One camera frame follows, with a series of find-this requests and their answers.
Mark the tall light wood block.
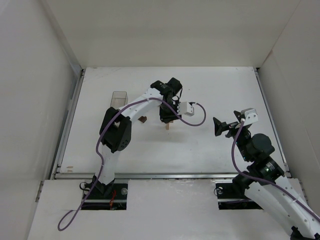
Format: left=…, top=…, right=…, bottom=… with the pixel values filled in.
left=165, top=121, right=172, bottom=130

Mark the dark brown notched block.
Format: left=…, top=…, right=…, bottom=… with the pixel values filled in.
left=138, top=116, right=147, bottom=123

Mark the clear plastic box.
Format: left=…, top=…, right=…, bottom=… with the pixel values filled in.
left=110, top=91, right=128, bottom=110

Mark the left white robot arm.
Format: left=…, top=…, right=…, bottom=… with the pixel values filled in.
left=92, top=77, right=183, bottom=198

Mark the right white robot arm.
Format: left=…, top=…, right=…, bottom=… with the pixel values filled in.
left=213, top=118, right=320, bottom=240

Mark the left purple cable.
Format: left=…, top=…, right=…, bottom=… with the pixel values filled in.
left=57, top=97, right=207, bottom=231

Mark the purple cable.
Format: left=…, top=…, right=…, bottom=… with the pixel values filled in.
left=231, top=119, right=320, bottom=226
left=57, top=97, right=207, bottom=231

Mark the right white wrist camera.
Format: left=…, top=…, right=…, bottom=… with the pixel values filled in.
left=240, top=108, right=259, bottom=126

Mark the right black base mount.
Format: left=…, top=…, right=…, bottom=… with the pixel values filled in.
left=213, top=182, right=262, bottom=210

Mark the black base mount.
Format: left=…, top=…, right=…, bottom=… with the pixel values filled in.
left=213, top=182, right=262, bottom=210
left=80, top=182, right=129, bottom=211

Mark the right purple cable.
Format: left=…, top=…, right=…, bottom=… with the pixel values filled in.
left=231, top=119, right=320, bottom=226

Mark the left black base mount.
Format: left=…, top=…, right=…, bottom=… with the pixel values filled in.
left=80, top=182, right=129, bottom=211

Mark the metal rail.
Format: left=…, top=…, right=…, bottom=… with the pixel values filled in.
left=51, top=173, right=238, bottom=180

